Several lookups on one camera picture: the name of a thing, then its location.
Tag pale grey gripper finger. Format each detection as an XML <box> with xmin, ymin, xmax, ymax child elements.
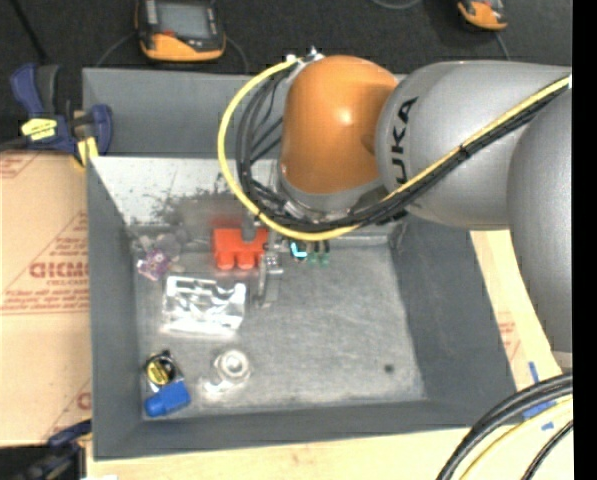
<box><xmin>257</xmin><ymin>261</ymin><xmax>271</xmax><ymax>310</ymax></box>
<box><xmin>266</xmin><ymin>253</ymin><xmax>285</xmax><ymax>303</ymax></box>

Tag red toy building block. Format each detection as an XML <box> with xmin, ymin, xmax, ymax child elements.
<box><xmin>211</xmin><ymin>227</ymin><xmax>270</xmax><ymax>271</ymax></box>

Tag clear plastic packet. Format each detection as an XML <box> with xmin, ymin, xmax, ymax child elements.
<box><xmin>160</xmin><ymin>274</ymin><xmax>249</xmax><ymax>338</ymax></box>

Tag grey metal bin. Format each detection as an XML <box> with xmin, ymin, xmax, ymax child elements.
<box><xmin>81</xmin><ymin>66</ymin><xmax>519</xmax><ymax>459</ymax></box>

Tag small grey toy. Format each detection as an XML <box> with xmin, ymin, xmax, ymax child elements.
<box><xmin>137</xmin><ymin>231</ymin><xmax>190</xmax><ymax>262</ymax></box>

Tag small purple toy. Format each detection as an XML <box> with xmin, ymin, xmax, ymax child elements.
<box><xmin>136</xmin><ymin>247</ymin><xmax>172</xmax><ymax>282</ymax></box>

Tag black and yellow round tape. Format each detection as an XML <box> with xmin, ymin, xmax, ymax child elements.
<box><xmin>144</xmin><ymin>350</ymin><xmax>175</xmax><ymax>385</ymax></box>

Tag blue plastic cap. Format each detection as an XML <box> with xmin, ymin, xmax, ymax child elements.
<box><xmin>143</xmin><ymin>380</ymin><xmax>192</xmax><ymax>418</ymax></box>

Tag brown cardboard board red print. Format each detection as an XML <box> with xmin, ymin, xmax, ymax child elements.
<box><xmin>0</xmin><ymin>150</ymin><xmax>93</xmax><ymax>449</ymax></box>

